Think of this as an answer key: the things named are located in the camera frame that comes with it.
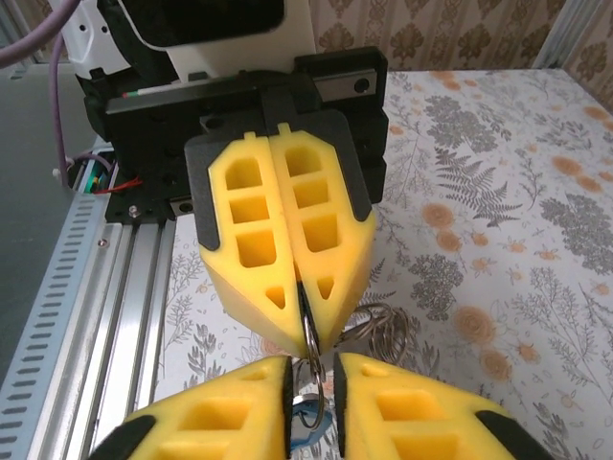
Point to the key with blue tag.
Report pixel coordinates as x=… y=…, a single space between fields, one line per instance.
x=306 y=433

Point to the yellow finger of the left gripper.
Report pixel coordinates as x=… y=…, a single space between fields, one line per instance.
x=345 y=268
x=220 y=268

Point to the aluminium frame post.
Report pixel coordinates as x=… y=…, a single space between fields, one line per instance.
x=560 y=33

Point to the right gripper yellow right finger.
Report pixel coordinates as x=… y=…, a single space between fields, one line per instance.
x=431 y=407

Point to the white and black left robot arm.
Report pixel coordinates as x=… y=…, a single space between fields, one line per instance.
x=96 y=29

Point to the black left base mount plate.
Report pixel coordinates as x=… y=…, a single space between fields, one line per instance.
x=143 y=213

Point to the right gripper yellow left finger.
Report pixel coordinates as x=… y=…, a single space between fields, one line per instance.
x=201 y=407

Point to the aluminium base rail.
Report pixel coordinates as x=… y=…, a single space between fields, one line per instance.
x=124 y=311

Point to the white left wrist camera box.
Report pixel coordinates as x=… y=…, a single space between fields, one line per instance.
x=239 y=52

